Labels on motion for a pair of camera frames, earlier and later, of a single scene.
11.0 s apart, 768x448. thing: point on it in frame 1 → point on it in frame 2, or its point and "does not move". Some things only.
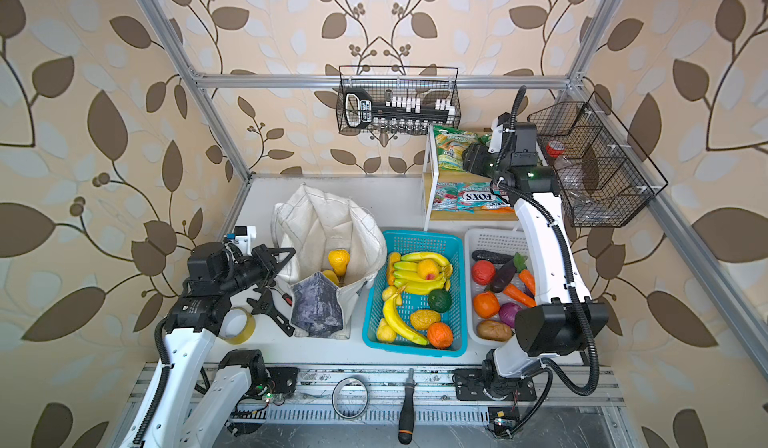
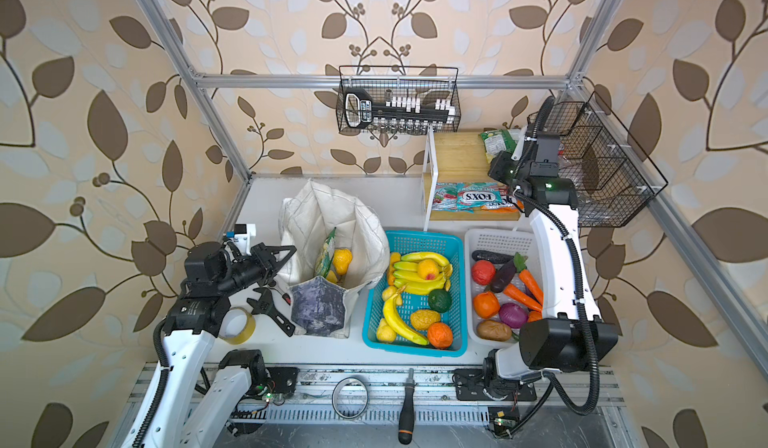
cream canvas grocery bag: (339, 251) does not move
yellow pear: (339, 260) does not move
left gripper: (267, 266) does not move
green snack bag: (451, 144) → (324, 258)
